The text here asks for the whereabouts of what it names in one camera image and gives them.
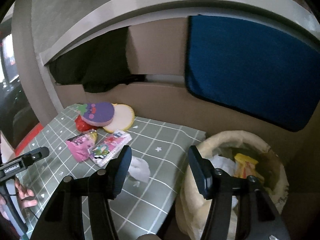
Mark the person's left hand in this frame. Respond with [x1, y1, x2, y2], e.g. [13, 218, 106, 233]
[0, 177, 38, 219]

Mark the yellow snack bag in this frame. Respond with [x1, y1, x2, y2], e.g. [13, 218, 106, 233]
[234, 153, 265, 183]

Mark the white kitchen counter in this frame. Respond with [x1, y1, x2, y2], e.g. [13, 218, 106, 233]
[39, 0, 320, 67]

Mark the round yellow sponge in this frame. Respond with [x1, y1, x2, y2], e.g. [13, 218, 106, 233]
[102, 103, 135, 133]

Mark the green checkered tablecloth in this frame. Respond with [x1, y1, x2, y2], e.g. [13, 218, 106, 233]
[14, 104, 207, 240]

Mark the clear cartoon print packet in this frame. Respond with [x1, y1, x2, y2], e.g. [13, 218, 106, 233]
[89, 129, 132, 167]

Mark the blue towel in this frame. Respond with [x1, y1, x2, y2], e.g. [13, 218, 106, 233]
[184, 15, 320, 132]

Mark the white tissue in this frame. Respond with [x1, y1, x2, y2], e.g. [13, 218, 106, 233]
[207, 155, 237, 178]
[127, 156, 151, 183]

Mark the black cloth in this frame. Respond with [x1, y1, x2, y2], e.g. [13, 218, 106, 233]
[49, 26, 148, 93]

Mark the trash bin with yellow bag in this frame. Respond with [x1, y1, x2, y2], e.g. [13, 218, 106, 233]
[175, 130, 288, 240]

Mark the purple sponge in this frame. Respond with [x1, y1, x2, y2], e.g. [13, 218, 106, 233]
[79, 102, 115, 127]

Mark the pink packet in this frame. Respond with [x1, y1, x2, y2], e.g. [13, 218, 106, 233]
[65, 129, 98, 163]

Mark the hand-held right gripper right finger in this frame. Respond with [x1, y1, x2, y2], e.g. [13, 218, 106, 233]
[188, 145, 290, 240]

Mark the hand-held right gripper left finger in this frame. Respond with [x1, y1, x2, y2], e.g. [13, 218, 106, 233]
[30, 145, 132, 240]

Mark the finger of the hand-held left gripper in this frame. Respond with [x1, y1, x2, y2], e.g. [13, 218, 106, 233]
[15, 147, 50, 167]

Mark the red packet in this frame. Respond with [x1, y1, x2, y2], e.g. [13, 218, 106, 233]
[74, 115, 93, 132]

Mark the glass sliding door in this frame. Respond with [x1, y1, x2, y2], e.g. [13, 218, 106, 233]
[0, 22, 27, 135]

